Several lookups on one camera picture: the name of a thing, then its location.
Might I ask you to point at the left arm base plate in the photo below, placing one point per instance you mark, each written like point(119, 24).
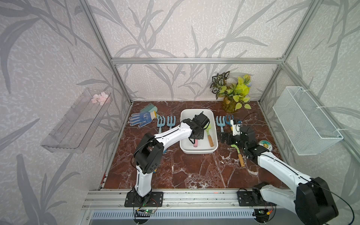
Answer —
point(143, 199)

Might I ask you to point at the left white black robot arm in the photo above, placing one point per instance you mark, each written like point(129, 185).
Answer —
point(151, 148)

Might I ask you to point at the green rake wooden handle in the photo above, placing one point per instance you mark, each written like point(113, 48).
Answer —
point(207, 130)

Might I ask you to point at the teal rake white handle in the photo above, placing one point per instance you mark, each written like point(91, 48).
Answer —
point(160, 123)

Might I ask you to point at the blue white work glove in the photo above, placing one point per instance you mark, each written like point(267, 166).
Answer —
point(141, 119)

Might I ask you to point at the light blue hand rake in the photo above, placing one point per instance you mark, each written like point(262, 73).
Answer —
point(171, 121)

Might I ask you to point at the pink artificial flowers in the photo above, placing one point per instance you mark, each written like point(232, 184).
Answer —
point(101, 99)

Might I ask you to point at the teal rake light handle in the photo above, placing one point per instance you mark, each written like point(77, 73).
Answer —
point(220, 121)

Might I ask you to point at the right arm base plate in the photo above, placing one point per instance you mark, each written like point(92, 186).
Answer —
point(250, 198)

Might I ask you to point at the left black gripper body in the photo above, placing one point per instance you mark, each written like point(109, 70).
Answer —
point(200, 136)

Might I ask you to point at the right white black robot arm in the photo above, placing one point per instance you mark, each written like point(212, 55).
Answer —
point(309, 198)

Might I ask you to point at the aluminium frame crossbar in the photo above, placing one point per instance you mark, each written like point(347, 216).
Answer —
point(118, 61)

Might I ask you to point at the white wire mesh basket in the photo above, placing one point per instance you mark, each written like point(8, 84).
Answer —
point(307, 126)

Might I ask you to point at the aluminium front rail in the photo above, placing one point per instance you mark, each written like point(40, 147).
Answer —
point(174, 199)

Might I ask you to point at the white storage box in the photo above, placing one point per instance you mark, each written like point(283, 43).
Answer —
point(203, 145)

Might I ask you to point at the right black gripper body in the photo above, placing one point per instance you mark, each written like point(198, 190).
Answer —
point(235, 140)

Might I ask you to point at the dark patterned leaf plant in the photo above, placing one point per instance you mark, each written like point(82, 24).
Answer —
point(219, 84)

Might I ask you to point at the green potted plant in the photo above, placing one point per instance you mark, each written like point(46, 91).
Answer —
point(235, 95)

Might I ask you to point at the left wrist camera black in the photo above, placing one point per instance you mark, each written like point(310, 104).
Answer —
point(202, 120)

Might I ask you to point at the clear acrylic wall shelf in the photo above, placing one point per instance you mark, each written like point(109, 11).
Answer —
point(77, 127)

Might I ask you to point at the blue rake yellow handle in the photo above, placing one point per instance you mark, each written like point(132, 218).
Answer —
point(228, 119)

